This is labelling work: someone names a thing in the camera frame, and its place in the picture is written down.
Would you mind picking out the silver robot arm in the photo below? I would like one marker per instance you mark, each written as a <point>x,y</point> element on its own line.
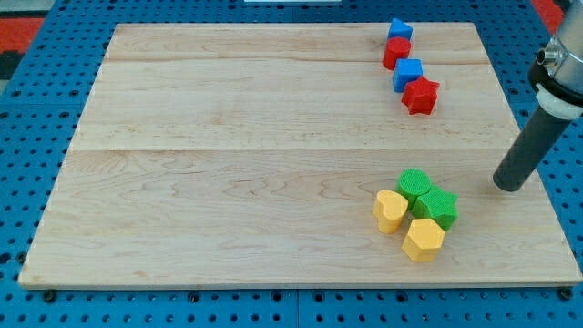
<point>556,74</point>

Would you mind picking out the yellow heart block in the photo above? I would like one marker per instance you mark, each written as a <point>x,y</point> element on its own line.
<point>389,209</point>

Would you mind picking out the yellow hexagon block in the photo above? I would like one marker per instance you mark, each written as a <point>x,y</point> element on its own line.
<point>423,240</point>

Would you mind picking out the wooden board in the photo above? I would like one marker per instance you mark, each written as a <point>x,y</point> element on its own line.
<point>248,156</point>

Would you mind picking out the green cylinder block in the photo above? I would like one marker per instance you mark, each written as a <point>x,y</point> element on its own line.
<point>411,184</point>

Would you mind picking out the red star block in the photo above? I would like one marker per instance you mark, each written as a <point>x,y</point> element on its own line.
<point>420,96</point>

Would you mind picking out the blue cube block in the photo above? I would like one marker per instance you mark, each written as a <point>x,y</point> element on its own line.
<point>406,70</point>

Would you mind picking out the green star block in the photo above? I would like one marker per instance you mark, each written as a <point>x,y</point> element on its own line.
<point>437,204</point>

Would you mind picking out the red cylinder block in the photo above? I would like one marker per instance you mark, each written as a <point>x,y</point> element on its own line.
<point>396,47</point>

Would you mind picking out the blue triangle block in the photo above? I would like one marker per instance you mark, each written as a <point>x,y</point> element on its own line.
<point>399,28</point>

